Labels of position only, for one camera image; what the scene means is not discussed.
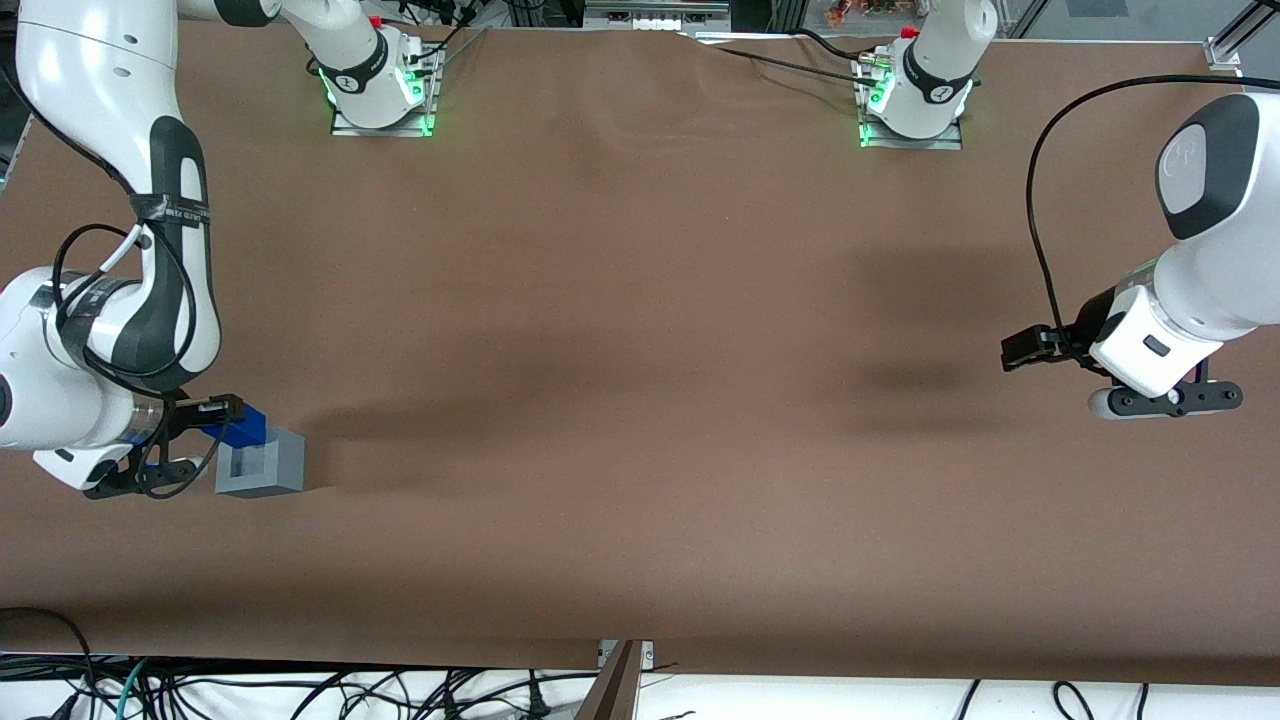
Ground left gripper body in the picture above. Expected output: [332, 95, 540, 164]
[1075, 283, 1227, 400]

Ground blue plastic part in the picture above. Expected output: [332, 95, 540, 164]
[203, 405, 268, 448]

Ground gray cube base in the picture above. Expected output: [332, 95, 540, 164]
[214, 430, 307, 499]

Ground brown table cover sheet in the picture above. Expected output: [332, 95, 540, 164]
[0, 18, 1280, 686]

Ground white power strip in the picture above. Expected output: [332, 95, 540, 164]
[585, 0, 731, 31]

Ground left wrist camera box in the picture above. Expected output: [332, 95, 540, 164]
[1088, 380, 1244, 421]

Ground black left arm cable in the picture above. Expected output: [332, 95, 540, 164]
[1025, 75, 1246, 346]

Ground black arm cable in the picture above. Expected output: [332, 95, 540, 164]
[1025, 75, 1246, 346]
[50, 222, 226, 498]

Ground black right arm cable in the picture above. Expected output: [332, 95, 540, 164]
[50, 222, 226, 498]

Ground teal floor cable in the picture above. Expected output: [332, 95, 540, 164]
[112, 657, 153, 720]

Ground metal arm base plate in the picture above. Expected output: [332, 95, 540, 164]
[330, 45, 441, 139]
[858, 55, 964, 151]

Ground black base supply cable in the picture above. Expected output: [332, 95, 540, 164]
[685, 33, 881, 89]
[795, 28, 881, 63]

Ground aluminium profile post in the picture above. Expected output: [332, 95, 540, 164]
[575, 640, 643, 720]

